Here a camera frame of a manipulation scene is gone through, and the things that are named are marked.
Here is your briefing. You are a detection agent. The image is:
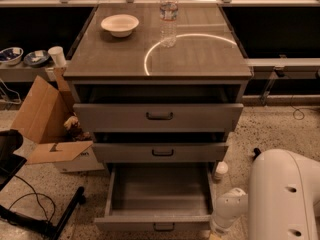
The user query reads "grey drawer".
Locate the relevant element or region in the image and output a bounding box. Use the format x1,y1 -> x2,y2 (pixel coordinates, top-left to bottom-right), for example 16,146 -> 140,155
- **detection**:
95,163 -> 213,232
93,143 -> 228,163
74,104 -> 243,133

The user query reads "grey wall shelf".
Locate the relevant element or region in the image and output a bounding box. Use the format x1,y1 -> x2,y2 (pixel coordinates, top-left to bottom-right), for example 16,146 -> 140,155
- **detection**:
0,61 -> 57,83

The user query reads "blue patterned bowl right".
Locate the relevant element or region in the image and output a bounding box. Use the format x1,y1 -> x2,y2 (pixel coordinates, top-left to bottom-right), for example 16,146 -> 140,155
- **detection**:
23,50 -> 50,68

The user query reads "clear plastic water bottle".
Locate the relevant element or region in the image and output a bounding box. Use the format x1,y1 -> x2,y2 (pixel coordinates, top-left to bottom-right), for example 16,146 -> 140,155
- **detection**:
159,0 -> 178,48

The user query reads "grey drawer cabinet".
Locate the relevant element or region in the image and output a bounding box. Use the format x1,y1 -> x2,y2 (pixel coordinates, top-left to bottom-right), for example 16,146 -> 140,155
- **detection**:
62,2 -> 254,185

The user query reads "grey top drawer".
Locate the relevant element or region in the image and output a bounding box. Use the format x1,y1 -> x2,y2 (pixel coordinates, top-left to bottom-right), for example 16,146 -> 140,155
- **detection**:
74,104 -> 243,133

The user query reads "grey middle drawer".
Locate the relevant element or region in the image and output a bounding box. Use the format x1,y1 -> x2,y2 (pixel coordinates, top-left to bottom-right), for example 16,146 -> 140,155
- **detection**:
93,143 -> 228,163

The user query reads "thin cable right floor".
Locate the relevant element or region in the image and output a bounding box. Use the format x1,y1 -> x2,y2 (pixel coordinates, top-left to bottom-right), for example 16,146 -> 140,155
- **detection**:
289,77 -> 320,121

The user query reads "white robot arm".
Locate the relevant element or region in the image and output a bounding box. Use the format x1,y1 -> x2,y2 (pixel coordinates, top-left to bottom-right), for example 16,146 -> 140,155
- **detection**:
210,149 -> 320,240

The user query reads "blue patterned bowl left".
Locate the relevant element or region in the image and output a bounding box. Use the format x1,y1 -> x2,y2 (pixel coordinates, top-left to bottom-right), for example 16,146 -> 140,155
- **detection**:
0,47 -> 23,66

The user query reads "black stand base right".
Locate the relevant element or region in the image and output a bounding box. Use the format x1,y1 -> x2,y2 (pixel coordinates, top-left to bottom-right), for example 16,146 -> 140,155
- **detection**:
253,147 -> 262,160

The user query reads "white bowl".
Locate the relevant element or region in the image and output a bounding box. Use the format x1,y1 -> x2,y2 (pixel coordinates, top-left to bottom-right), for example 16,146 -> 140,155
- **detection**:
101,14 -> 139,38

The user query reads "black cable on floor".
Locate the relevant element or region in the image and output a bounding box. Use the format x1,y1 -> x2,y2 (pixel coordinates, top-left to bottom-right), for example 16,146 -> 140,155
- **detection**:
0,173 -> 57,223

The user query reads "white round object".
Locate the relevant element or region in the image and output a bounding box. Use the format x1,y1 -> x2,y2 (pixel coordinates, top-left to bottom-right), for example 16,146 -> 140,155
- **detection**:
214,161 -> 229,181

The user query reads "open cardboard box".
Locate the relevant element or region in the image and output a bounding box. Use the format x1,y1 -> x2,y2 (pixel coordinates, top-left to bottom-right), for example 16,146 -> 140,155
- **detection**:
11,76 -> 104,173

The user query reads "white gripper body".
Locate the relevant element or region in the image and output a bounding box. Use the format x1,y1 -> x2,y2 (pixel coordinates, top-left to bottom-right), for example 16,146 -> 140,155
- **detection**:
210,188 -> 248,234

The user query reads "grey bottom drawer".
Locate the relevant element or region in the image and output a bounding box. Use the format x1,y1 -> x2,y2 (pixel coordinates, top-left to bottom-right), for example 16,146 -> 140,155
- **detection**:
95,163 -> 213,232

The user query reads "black stand base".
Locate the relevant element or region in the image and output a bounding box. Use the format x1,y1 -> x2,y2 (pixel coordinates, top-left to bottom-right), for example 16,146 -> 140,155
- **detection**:
0,129 -> 86,240
253,147 -> 262,160

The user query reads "white paper cup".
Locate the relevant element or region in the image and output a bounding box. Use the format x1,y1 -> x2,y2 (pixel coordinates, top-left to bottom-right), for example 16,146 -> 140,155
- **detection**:
48,46 -> 67,67

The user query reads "black stand base left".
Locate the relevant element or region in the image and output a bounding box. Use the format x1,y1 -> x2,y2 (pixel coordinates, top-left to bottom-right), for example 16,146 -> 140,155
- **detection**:
0,129 -> 86,240

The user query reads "blue patterned bowl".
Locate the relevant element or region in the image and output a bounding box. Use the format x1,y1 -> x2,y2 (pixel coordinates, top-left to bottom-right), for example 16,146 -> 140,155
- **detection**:
23,50 -> 50,68
0,47 -> 23,66

